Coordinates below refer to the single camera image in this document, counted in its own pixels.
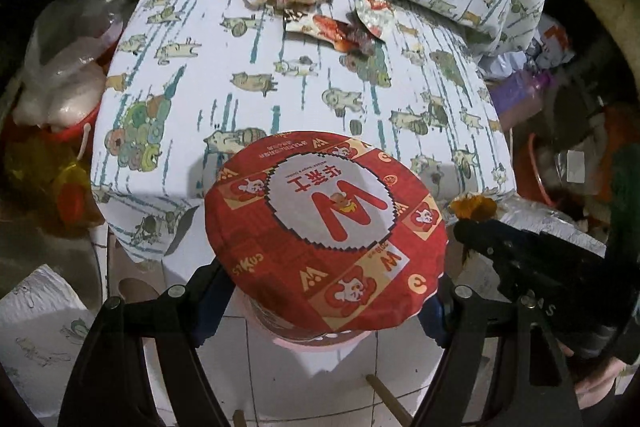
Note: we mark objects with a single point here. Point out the purple plastic bottle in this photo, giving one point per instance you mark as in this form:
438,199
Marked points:
520,94

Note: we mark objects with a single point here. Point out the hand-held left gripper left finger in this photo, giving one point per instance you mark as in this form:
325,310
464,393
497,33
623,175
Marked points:
207,317

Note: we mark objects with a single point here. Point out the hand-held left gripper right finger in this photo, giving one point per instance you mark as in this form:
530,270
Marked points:
434,319

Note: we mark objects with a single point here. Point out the small white wrapper piece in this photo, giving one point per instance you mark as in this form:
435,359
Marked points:
375,14

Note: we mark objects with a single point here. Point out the wooden stick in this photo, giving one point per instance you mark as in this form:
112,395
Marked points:
387,399

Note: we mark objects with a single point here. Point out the yellow oil bottle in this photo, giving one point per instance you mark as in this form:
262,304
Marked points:
45,177

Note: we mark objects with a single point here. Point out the person's right hand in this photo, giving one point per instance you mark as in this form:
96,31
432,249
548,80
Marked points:
600,379

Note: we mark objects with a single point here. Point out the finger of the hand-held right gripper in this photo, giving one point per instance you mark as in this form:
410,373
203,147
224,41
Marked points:
480,234

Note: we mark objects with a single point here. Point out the white animal print cloth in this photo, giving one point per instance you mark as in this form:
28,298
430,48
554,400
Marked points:
300,97

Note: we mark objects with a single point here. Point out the meat snack pouch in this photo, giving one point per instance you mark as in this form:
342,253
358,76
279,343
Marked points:
325,29

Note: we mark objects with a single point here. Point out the white patterned paper towel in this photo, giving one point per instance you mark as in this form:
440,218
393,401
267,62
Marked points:
40,332

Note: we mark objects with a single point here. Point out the red plastic basin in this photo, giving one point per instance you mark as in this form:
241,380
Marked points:
75,135
537,187

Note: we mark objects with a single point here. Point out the red paper-wrapped burger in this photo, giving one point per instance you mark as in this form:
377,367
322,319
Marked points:
325,232

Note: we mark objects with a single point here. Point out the white orange plastic bag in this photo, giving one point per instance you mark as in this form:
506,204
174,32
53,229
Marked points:
550,42

